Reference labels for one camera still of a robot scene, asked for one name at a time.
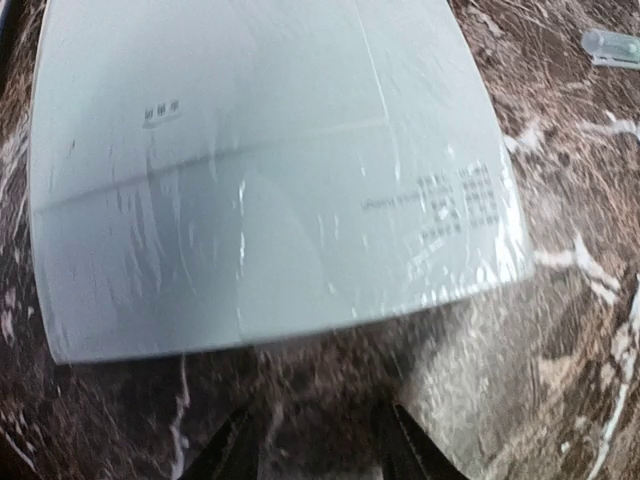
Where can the grey shrink-wrapped notebook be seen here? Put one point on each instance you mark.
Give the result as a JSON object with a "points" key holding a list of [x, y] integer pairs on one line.
{"points": [[213, 174]]}

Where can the clear-capped white pen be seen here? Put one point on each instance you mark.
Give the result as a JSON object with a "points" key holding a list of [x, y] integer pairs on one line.
{"points": [[611, 49]]}

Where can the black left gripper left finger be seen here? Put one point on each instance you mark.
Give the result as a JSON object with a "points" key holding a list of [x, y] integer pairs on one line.
{"points": [[233, 451]]}

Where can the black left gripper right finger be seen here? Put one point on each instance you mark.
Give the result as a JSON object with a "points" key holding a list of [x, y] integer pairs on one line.
{"points": [[405, 450]]}

